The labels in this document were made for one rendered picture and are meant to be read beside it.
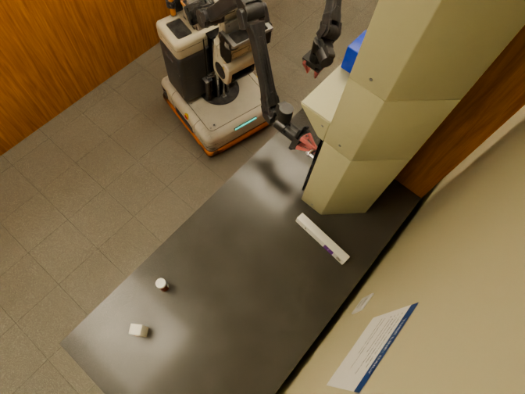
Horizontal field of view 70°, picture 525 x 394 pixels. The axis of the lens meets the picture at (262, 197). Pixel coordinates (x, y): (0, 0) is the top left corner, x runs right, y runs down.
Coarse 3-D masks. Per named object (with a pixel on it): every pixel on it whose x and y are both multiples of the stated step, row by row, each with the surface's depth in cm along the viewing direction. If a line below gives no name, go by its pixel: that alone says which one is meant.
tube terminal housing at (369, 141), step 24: (360, 96) 97; (336, 120) 110; (360, 120) 103; (384, 120) 100; (408, 120) 101; (432, 120) 102; (336, 144) 119; (360, 144) 110; (384, 144) 111; (408, 144) 112; (336, 168) 128; (360, 168) 125; (384, 168) 126; (312, 192) 153; (336, 192) 142; (360, 192) 144
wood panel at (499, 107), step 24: (504, 72) 106; (480, 96) 115; (504, 96) 110; (456, 120) 128; (480, 120) 121; (504, 120) 116; (432, 144) 142; (456, 144) 134; (480, 144) 128; (408, 168) 161; (432, 168) 151
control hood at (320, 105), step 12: (336, 72) 121; (324, 84) 119; (336, 84) 119; (312, 96) 117; (324, 96) 117; (336, 96) 117; (312, 108) 115; (324, 108) 115; (336, 108) 116; (312, 120) 118; (324, 120) 114; (324, 132) 118
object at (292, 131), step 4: (292, 124) 150; (288, 128) 149; (292, 128) 148; (296, 128) 149; (300, 128) 145; (304, 128) 148; (284, 132) 150; (288, 132) 149; (292, 132) 148; (296, 132) 148; (300, 132) 146; (288, 136) 149; (292, 136) 148; (296, 136) 147; (292, 140) 148; (288, 148) 151
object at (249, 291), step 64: (256, 192) 165; (384, 192) 169; (192, 256) 152; (256, 256) 154; (320, 256) 155; (128, 320) 141; (192, 320) 142; (256, 320) 143; (320, 320) 145; (128, 384) 132; (192, 384) 133; (256, 384) 135
